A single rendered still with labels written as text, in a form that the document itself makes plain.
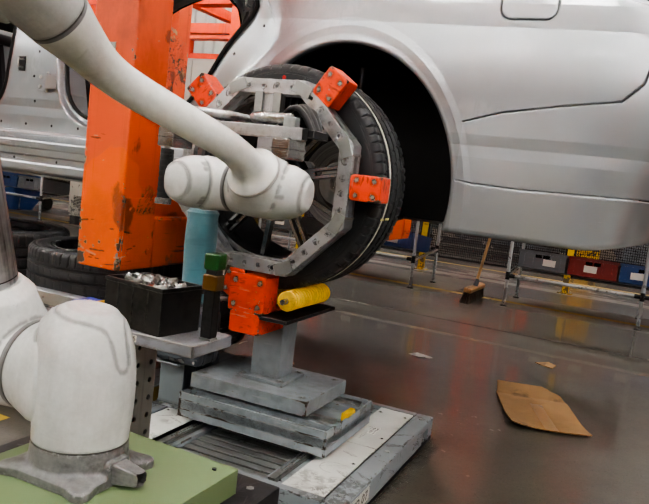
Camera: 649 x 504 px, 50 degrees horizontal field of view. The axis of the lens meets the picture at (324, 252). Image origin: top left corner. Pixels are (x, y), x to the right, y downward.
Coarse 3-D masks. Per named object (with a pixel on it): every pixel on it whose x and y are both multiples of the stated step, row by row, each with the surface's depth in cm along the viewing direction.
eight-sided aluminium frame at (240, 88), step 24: (240, 96) 201; (288, 96) 195; (312, 96) 189; (336, 120) 185; (192, 144) 204; (336, 144) 185; (336, 192) 186; (336, 216) 186; (312, 240) 190; (336, 240) 193; (240, 264) 199; (264, 264) 196; (288, 264) 193
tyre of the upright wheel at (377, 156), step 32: (288, 64) 200; (352, 96) 192; (352, 128) 192; (384, 128) 200; (384, 160) 192; (352, 224) 193; (384, 224) 202; (320, 256) 198; (352, 256) 196; (288, 288) 206
